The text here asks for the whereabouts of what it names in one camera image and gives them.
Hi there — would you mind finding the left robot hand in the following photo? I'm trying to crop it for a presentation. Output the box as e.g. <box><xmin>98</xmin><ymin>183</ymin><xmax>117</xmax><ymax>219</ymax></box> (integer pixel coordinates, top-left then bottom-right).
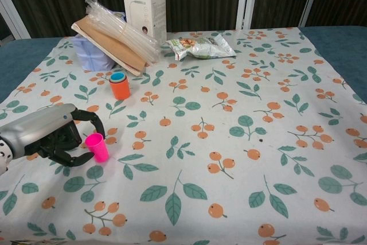
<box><xmin>0</xmin><ymin>103</ymin><xmax>106</xmax><ymax>168</ymax></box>

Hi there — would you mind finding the pink plastic cup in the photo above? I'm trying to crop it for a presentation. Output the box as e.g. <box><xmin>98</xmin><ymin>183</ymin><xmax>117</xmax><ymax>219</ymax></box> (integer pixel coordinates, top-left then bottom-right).
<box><xmin>84</xmin><ymin>133</ymin><xmax>110</xmax><ymax>163</ymax></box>

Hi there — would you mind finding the teal table cover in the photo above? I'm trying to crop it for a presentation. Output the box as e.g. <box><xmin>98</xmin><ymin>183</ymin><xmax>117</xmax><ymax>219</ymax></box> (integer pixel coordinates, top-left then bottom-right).
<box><xmin>0</xmin><ymin>25</ymin><xmax>367</xmax><ymax>105</ymax></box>

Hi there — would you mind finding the pale blue plastic package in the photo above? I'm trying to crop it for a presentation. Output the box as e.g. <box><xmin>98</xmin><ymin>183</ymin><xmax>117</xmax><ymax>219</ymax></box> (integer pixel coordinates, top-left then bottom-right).
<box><xmin>71</xmin><ymin>11</ymin><xmax>127</xmax><ymax>71</ymax></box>

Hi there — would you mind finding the orange plastic cup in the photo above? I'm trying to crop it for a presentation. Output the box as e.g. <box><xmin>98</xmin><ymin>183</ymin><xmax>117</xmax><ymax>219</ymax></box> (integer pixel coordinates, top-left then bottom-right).
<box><xmin>109</xmin><ymin>80</ymin><xmax>131</xmax><ymax>100</ymax></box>

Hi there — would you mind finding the brown paper package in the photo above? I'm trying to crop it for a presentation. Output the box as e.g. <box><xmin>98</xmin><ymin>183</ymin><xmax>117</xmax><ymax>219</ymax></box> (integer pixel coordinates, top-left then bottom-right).
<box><xmin>71</xmin><ymin>17</ymin><xmax>150</xmax><ymax>77</ymax></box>

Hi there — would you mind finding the clear bag of straws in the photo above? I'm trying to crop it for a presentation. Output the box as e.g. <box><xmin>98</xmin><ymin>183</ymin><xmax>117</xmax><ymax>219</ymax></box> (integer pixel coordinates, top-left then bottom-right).
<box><xmin>84</xmin><ymin>0</ymin><xmax>162</xmax><ymax>65</ymax></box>

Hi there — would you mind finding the tall white carton box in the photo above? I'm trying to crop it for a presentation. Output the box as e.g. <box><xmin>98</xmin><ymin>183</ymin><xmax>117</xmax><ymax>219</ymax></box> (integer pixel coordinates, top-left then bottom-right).
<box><xmin>121</xmin><ymin>0</ymin><xmax>167</xmax><ymax>41</ymax></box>

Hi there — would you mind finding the floral fruit print tablecloth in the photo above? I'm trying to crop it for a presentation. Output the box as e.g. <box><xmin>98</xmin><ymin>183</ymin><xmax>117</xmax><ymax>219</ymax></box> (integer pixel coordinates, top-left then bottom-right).
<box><xmin>0</xmin><ymin>26</ymin><xmax>367</xmax><ymax>245</ymax></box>

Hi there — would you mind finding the nut snack bag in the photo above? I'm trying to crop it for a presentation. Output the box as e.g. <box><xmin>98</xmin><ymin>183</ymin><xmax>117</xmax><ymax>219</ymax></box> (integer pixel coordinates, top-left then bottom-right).
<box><xmin>165</xmin><ymin>33</ymin><xmax>237</xmax><ymax>61</ymax></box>

